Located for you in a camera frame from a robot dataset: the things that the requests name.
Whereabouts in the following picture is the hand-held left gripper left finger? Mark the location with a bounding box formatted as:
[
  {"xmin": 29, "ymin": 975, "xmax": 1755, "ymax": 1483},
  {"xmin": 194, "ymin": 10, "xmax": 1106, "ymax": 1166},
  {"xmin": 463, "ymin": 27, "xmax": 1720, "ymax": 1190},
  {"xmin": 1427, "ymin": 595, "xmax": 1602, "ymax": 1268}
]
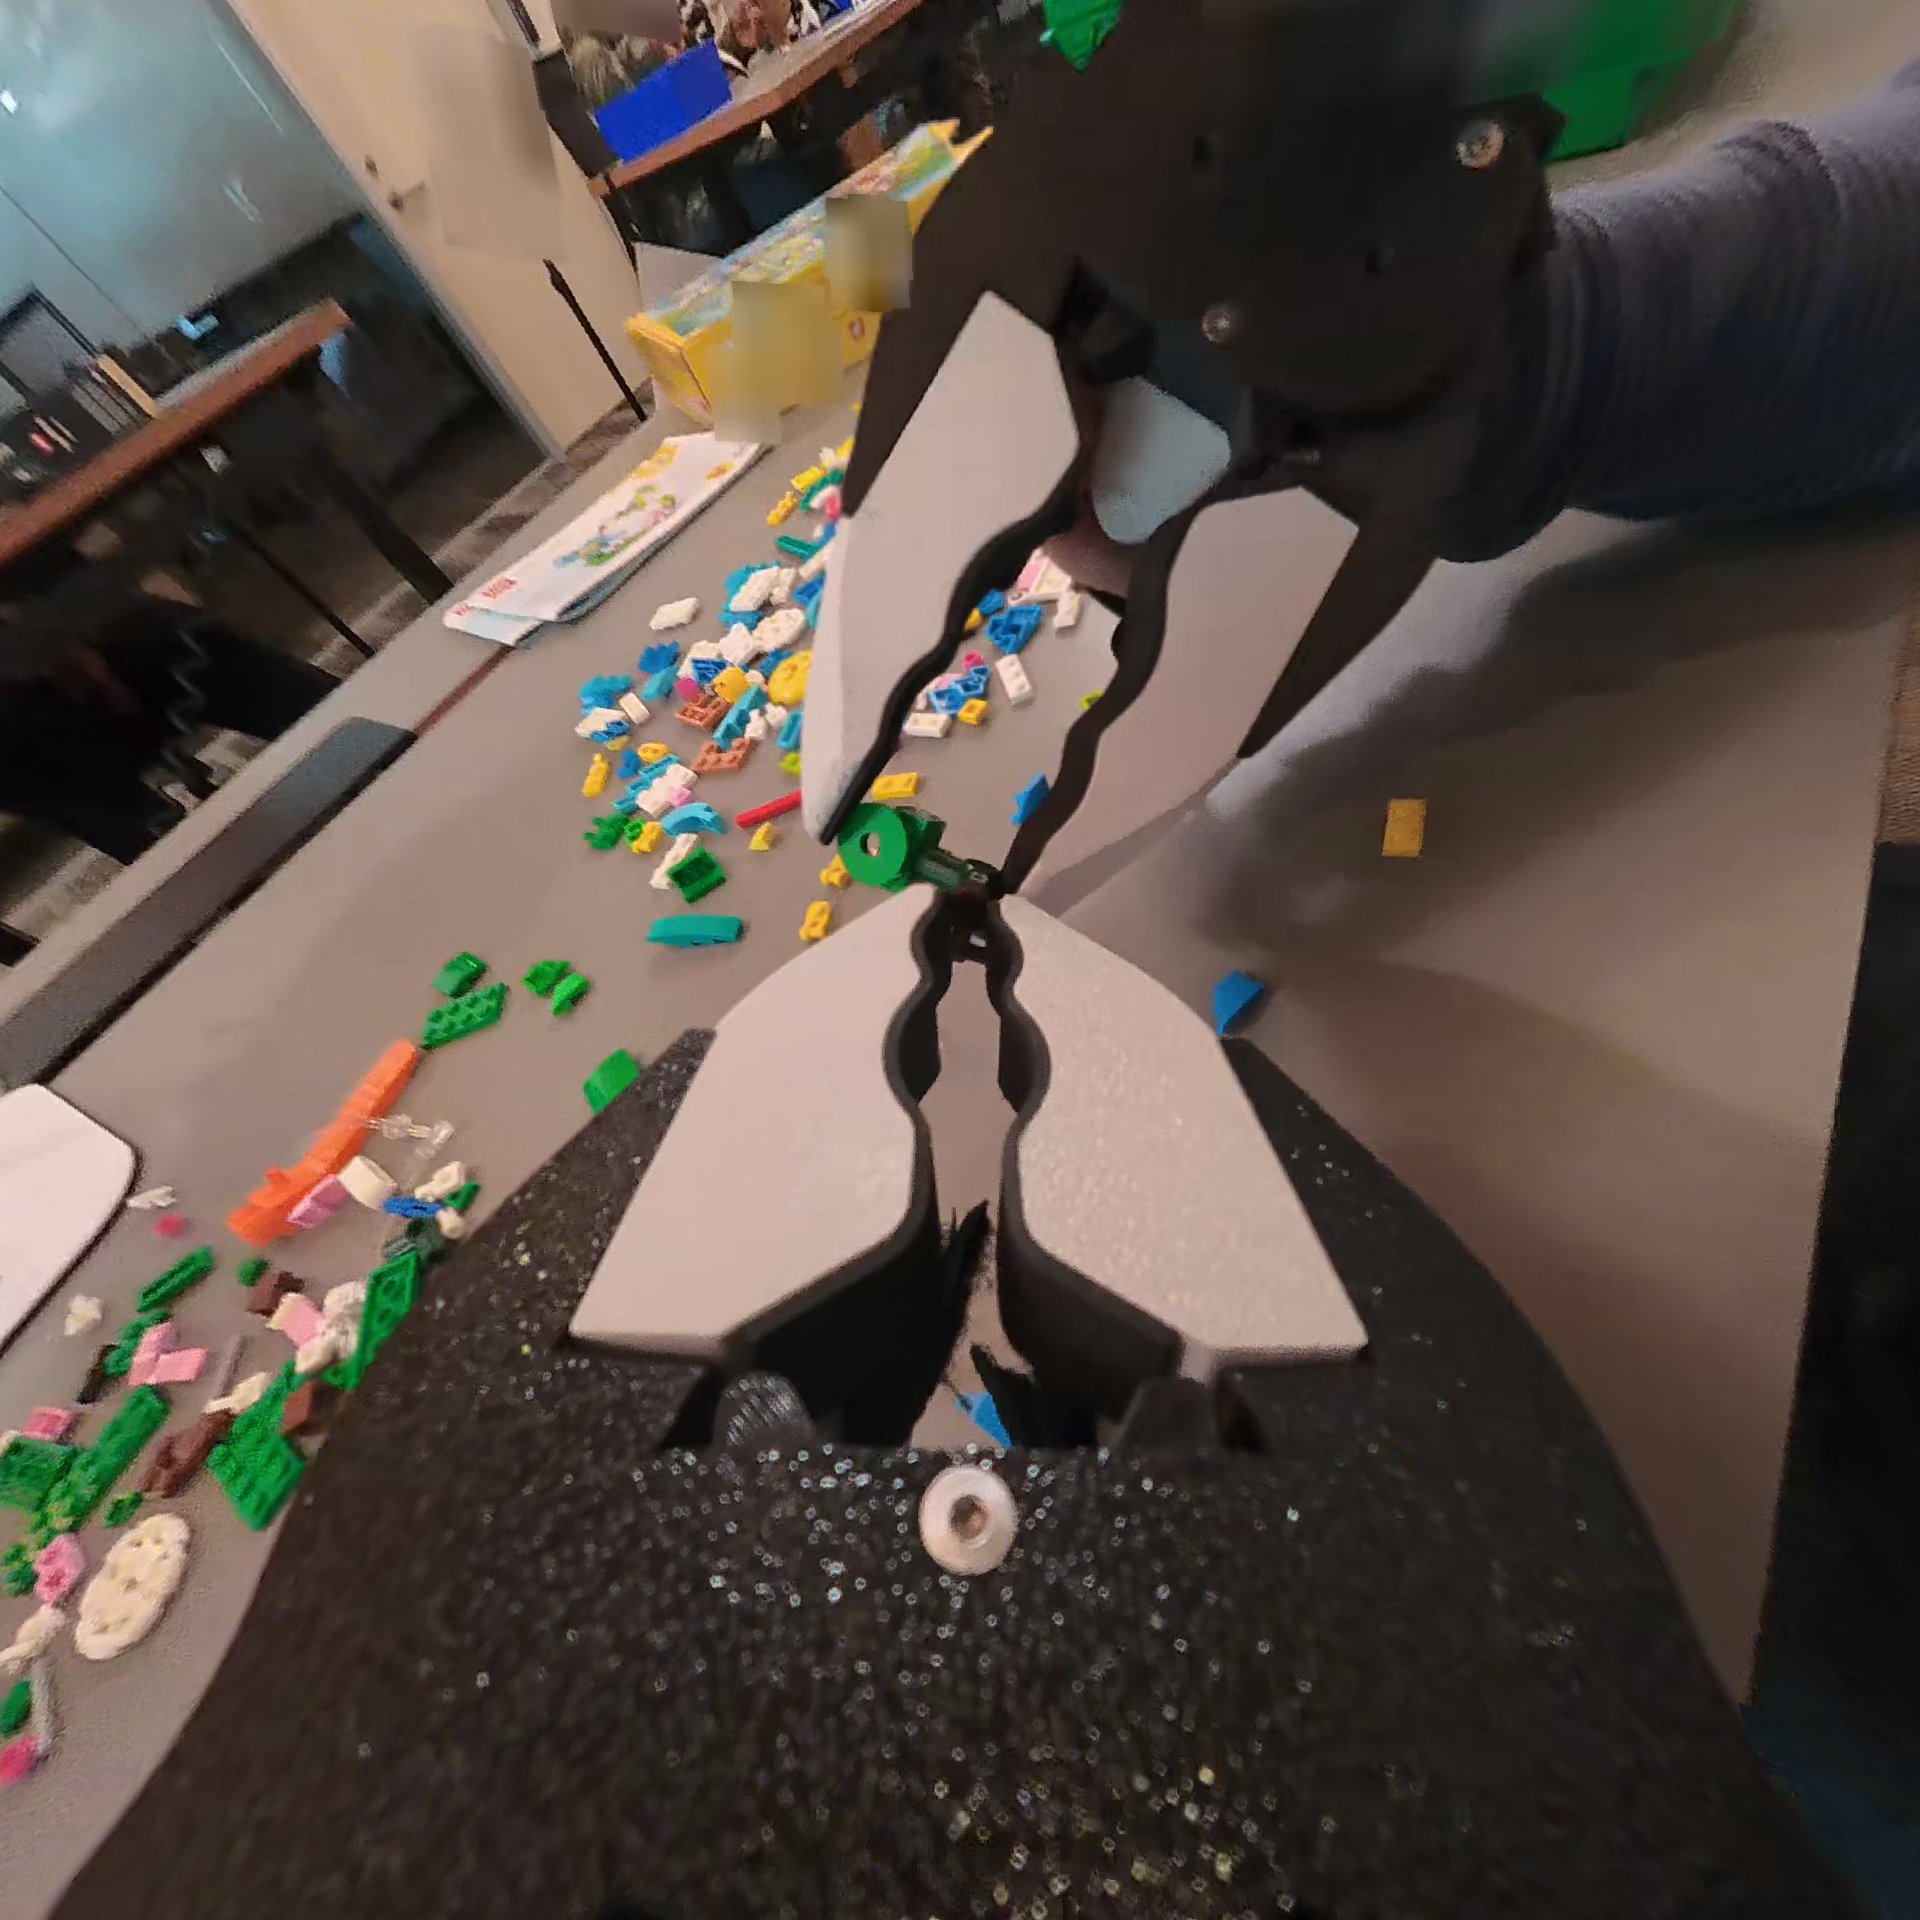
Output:
[{"xmin": 569, "ymin": 884, "xmax": 965, "ymax": 1356}]

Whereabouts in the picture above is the white round lego plate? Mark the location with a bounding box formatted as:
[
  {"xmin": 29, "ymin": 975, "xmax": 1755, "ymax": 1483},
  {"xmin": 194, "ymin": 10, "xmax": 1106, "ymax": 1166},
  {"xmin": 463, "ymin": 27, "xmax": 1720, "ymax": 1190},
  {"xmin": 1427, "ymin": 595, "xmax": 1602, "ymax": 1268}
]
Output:
[{"xmin": 71, "ymin": 1512, "xmax": 194, "ymax": 1663}]

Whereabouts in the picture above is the green box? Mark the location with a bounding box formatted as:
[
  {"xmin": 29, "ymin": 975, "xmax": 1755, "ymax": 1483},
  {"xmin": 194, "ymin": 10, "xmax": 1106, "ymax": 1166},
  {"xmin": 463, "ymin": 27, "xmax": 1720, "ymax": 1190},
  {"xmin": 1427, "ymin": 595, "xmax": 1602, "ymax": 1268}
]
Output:
[{"xmin": 1537, "ymin": 0, "xmax": 1749, "ymax": 166}]

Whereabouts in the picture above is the orange lego piece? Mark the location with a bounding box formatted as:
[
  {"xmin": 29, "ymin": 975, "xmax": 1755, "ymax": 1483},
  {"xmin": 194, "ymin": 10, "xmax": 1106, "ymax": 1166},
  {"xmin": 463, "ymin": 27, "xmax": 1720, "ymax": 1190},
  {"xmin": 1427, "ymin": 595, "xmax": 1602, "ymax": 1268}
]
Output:
[{"xmin": 224, "ymin": 1040, "xmax": 423, "ymax": 1248}]

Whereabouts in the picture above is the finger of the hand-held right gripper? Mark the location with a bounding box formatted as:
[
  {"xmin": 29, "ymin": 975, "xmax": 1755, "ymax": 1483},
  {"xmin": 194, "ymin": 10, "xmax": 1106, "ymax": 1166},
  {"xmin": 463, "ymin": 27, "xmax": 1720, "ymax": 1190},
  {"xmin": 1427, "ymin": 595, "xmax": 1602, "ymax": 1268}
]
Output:
[
  {"xmin": 801, "ymin": 289, "xmax": 1089, "ymax": 849},
  {"xmin": 996, "ymin": 480, "xmax": 1362, "ymax": 890}
]

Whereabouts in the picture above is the lego instruction booklet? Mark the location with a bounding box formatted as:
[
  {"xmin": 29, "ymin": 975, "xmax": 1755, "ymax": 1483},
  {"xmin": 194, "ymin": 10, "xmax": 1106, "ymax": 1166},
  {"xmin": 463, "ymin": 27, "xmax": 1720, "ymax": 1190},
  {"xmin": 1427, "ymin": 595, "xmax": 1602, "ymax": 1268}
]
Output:
[{"xmin": 442, "ymin": 433, "xmax": 770, "ymax": 647}]

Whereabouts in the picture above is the yellow lego box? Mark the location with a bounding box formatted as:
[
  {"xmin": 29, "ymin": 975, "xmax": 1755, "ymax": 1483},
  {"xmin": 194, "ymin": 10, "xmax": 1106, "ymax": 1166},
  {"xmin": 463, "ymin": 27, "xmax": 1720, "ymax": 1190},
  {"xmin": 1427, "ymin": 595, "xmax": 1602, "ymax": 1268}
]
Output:
[{"xmin": 626, "ymin": 119, "xmax": 995, "ymax": 431}]

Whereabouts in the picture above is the person's right forearm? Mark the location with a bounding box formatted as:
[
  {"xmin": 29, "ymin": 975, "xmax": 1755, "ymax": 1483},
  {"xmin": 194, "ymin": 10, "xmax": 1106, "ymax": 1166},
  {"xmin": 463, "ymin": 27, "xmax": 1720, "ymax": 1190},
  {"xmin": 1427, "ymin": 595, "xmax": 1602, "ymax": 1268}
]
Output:
[{"xmin": 1441, "ymin": 59, "xmax": 1920, "ymax": 566}]

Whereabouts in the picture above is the small green lego assembly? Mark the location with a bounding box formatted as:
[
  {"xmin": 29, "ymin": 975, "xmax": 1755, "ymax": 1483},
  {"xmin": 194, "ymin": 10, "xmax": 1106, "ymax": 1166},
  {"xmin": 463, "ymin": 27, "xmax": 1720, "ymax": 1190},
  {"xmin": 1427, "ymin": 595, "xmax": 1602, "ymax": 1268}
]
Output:
[{"xmin": 816, "ymin": 803, "xmax": 1000, "ymax": 905}]

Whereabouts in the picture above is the white stand base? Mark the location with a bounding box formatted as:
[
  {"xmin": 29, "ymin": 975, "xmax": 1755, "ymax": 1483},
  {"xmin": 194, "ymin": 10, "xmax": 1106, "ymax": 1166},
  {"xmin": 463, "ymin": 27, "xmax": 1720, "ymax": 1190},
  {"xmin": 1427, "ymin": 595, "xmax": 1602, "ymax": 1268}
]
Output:
[{"xmin": 0, "ymin": 1083, "xmax": 138, "ymax": 1353}]

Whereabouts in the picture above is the wooden side table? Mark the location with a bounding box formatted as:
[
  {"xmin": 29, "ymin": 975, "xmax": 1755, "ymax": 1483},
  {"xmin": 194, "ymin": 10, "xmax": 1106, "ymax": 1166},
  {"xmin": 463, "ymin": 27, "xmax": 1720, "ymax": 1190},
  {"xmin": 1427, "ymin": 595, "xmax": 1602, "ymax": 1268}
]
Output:
[{"xmin": 0, "ymin": 299, "xmax": 355, "ymax": 566}]

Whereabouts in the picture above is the blue bin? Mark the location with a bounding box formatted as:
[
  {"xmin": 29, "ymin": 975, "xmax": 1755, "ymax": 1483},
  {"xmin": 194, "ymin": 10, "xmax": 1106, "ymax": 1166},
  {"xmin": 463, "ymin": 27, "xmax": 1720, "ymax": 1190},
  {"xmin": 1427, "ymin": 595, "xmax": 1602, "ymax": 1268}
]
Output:
[{"xmin": 593, "ymin": 42, "xmax": 736, "ymax": 166}]

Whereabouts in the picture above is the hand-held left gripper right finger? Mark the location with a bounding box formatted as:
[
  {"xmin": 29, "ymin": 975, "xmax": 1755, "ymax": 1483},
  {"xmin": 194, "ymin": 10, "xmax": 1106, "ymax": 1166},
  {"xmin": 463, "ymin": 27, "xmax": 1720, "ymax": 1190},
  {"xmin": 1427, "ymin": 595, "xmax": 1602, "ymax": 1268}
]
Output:
[{"xmin": 984, "ymin": 892, "xmax": 1369, "ymax": 1370}]

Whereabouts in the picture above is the pile of green brown lego pieces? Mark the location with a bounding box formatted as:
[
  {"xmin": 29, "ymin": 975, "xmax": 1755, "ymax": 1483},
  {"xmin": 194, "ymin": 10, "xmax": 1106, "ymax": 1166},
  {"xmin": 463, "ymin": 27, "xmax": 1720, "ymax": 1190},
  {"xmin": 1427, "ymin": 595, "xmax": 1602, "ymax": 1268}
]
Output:
[{"xmin": 0, "ymin": 1118, "xmax": 483, "ymax": 1787}]

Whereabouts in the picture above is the pile of colourful lego pieces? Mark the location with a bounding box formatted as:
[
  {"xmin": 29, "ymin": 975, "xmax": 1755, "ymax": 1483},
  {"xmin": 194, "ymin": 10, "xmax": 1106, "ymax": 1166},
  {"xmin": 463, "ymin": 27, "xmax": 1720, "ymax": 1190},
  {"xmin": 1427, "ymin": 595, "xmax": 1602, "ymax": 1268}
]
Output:
[{"xmin": 577, "ymin": 434, "xmax": 1081, "ymax": 952}]

